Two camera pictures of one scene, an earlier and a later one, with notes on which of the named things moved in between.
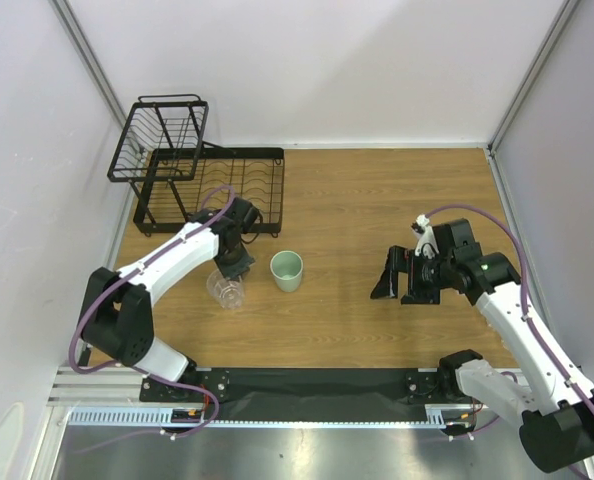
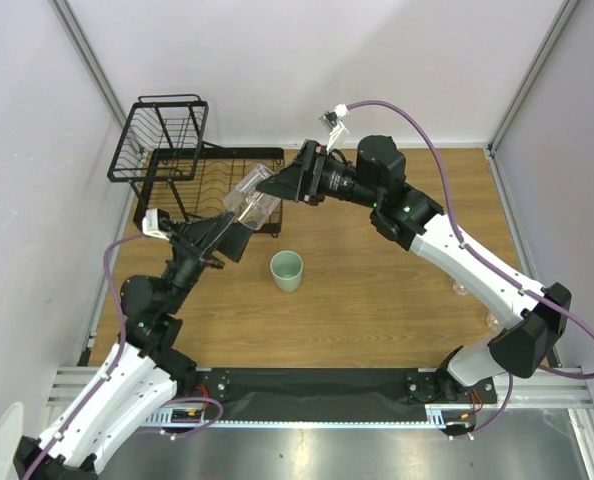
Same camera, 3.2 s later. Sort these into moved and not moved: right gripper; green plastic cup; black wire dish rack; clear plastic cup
Moved: clear plastic cup; right gripper
Not moved: green plastic cup; black wire dish rack
